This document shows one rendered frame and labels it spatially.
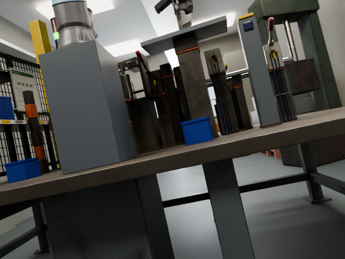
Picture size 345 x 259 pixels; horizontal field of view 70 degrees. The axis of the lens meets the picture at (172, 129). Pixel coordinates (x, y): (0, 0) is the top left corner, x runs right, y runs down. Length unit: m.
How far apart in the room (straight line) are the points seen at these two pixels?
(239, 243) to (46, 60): 0.80
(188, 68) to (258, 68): 0.28
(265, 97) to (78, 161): 0.73
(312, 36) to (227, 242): 3.68
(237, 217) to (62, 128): 0.59
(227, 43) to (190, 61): 7.24
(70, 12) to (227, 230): 0.85
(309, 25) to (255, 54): 3.13
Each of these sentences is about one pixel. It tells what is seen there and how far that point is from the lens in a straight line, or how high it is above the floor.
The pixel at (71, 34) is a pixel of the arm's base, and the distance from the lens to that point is 0.96.
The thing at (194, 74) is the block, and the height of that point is 0.98.
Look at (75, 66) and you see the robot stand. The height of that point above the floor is 1.03.
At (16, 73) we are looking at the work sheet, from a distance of 2.09.
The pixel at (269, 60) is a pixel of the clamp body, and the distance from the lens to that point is 1.25.
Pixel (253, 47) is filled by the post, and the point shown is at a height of 1.02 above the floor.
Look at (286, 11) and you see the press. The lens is 3.96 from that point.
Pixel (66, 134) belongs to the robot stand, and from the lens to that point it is 0.87.
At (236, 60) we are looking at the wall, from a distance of 7.28.
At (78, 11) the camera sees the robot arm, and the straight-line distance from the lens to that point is 1.01.
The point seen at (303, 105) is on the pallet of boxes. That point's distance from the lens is 4.81.
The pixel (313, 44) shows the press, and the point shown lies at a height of 1.57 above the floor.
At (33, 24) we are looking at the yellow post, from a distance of 2.64.
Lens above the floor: 0.74
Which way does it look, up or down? 2 degrees up
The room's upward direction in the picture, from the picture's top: 13 degrees counter-clockwise
